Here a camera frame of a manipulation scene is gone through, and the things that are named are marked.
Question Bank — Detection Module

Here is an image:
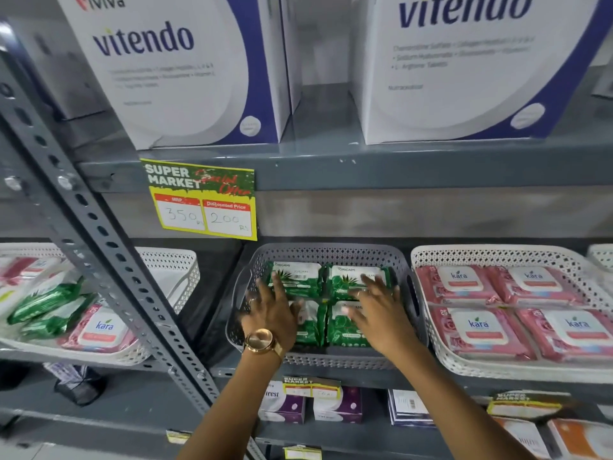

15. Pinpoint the person's left hand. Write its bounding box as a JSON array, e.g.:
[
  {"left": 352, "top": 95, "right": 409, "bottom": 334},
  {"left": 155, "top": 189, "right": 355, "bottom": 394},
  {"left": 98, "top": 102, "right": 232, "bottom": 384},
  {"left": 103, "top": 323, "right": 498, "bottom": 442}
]
[{"left": 239, "top": 272, "right": 300, "bottom": 341}]

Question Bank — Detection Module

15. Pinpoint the person's right hand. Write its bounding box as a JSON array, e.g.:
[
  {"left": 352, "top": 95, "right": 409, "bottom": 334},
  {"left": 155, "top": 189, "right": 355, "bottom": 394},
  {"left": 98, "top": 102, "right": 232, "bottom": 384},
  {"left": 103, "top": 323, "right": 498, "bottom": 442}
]
[{"left": 346, "top": 275, "right": 418, "bottom": 356}]

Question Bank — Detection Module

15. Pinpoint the person's left forearm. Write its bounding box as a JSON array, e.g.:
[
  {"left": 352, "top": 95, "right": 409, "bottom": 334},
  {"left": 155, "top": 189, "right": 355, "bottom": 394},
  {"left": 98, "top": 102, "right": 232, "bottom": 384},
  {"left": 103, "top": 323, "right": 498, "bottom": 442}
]
[{"left": 177, "top": 344, "right": 284, "bottom": 460}]

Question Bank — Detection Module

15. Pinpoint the person's right forearm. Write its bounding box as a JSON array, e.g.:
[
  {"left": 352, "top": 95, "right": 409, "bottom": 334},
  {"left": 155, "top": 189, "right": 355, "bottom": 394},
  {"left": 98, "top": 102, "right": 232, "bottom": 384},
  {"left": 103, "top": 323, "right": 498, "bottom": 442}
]
[{"left": 381, "top": 337, "right": 534, "bottom": 460}]

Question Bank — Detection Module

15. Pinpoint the green wet wipes packet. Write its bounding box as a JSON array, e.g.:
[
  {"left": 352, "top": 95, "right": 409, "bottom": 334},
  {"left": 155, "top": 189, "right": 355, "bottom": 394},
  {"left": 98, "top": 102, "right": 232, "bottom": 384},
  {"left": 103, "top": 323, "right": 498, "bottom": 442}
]
[
  {"left": 326, "top": 302, "right": 373, "bottom": 348},
  {"left": 286, "top": 300, "right": 328, "bottom": 345},
  {"left": 7, "top": 278, "right": 85, "bottom": 326},
  {"left": 327, "top": 264, "right": 394, "bottom": 301},
  {"left": 266, "top": 261, "right": 323, "bottom": 299},
  {"left": 19, "top": 294, "right": 99, "bottom": 341}
]

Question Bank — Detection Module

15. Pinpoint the gold wristwatch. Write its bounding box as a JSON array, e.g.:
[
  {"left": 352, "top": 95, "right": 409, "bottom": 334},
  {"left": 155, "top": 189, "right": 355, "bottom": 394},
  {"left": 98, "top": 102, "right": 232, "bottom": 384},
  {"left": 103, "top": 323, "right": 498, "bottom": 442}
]
[{"left": 243, "top": 328, "right": 284, "bottom": 364}]

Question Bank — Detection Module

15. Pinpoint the pink wet wipes packet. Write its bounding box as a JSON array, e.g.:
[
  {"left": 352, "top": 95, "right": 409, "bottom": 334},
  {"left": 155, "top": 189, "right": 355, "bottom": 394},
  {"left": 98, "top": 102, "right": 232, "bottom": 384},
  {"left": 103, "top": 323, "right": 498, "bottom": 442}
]
[
  {"left": 59, "top": 304, "right": 138, "bottom": 354},
  {"left": 428, "top": 306, "right": 536, "bottom": 361},
  {"left": 0, "top": 257, "right": 61, "bottom": 288},
  {"left": 415, "top": 264, "right": 502, "bottom": 306},
  {"left": 517, "top": 309, "right": 613, "bottom": 363},
  {"left": 486, "top": 265, "right": 583, "bottom": 307}
]

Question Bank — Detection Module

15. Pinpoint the grey plastic basket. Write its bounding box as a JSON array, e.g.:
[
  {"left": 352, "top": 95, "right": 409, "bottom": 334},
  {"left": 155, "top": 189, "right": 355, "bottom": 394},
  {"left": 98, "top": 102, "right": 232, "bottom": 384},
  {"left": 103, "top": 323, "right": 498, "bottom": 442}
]
[{"left": 225, "top": 242, "right": 429, "bottom": 371}]

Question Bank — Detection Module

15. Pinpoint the white plastic basket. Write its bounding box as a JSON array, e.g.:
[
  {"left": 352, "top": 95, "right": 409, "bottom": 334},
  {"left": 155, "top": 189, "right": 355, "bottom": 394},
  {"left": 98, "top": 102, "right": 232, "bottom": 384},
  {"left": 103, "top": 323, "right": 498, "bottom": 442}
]
[
  {"left": 410, "top": 244, "right": 613, "bottom": 384},
  {"left": 0, "top": 242, "right": 201, "bottom": 367},
  {"left": 587, "top": 244, "right": 613, "bottom": 272}
]

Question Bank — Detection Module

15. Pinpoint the yellow green price tag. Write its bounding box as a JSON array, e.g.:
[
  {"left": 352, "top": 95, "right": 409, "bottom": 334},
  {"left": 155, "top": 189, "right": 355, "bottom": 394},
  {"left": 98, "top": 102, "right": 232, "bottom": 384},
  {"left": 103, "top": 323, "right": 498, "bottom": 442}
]
[{"left": 140, "top": 158, "right": 258, "bottom": 242}]

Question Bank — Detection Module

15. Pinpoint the purple white box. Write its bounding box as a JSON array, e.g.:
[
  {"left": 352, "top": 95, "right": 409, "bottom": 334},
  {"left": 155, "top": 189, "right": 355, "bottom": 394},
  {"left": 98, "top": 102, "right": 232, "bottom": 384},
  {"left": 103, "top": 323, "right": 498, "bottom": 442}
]
[
  {"left": 258, "top": 380, "right": 306, "bottom": 425},
  {"left": 313, "top": 385, "right": 364, "bottom": 424}
]

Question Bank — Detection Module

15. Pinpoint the grey metal shelf rack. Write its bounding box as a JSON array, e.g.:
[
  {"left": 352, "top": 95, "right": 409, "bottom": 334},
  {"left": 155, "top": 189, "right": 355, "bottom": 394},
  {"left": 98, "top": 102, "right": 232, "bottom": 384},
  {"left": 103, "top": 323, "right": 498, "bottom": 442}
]
[{"left": 0, "top": 0, "right": 613, "bottom": 460}]

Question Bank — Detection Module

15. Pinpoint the white blue striped box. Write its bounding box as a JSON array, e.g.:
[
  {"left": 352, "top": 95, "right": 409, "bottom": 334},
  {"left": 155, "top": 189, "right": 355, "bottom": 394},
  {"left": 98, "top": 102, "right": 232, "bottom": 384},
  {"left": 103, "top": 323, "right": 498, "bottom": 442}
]
[{"left": 387, "top": 389, "right": 435, "bottom": 428}]

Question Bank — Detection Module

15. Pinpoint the orange white box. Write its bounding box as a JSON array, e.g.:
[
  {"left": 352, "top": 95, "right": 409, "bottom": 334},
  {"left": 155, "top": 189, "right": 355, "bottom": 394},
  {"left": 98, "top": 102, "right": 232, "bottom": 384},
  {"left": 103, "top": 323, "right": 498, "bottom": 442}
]
[
  {"left": 547, "top": 418, "right": 613, "bottom": 460},
  {"left": 493, "top": 417, "right": 552, "bottom": 458}
]

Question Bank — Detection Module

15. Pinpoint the black plastic pouch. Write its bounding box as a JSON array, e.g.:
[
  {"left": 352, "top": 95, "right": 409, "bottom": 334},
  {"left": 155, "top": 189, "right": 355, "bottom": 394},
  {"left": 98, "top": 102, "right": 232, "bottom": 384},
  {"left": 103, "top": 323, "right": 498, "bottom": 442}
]
[{"left": 43, "top": 362, "right": 107, "bottom": 407}]

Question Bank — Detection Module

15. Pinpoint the large white blue box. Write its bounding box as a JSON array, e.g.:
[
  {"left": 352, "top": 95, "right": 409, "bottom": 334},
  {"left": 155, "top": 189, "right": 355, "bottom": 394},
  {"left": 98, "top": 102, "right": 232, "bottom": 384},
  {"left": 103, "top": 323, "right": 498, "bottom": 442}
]
[
  {"left": 280, "top": 0, "right": 303, "bottom": 111},
  {"left": 358, "top": 0, "right": 613, "bottom": 145},
  {"left": 55, "top": 0, "right": 293, "bottom": 150}
]

